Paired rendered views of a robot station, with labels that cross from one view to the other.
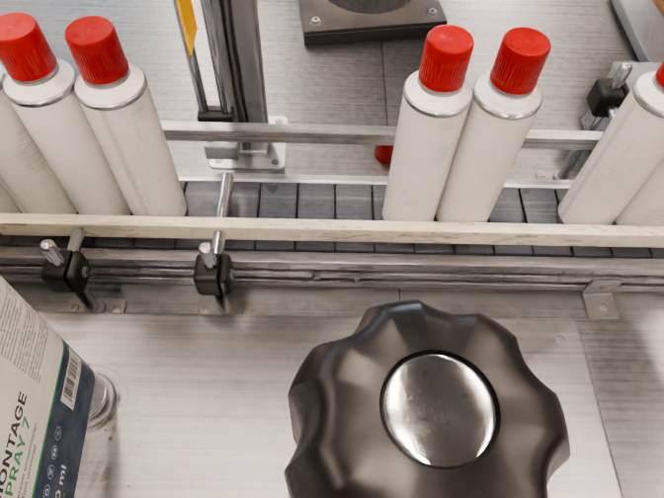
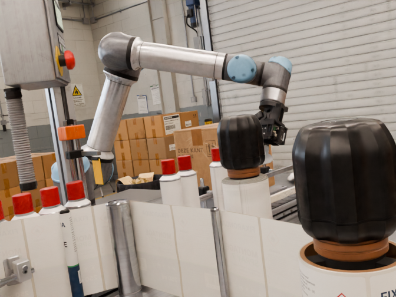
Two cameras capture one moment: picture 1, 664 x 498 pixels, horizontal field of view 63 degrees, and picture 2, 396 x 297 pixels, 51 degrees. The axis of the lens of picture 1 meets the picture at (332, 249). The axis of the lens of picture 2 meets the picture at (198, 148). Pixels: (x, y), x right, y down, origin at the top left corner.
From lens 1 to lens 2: 0.70 m
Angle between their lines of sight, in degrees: 61
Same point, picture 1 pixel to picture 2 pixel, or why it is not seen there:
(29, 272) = not seen: outside the picture
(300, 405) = (223, 128)
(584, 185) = (218, 203)
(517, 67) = (186, 160)
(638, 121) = (218, 171)
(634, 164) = not seen: hidden behind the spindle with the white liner
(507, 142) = (195, 184)
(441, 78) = (171, 168)
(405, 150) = (171, 200)
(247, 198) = not seen: hidden behind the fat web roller
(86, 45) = (79, 182)
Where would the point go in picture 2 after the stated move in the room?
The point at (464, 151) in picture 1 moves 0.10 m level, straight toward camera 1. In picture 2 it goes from (185, 196) to (202, 203)
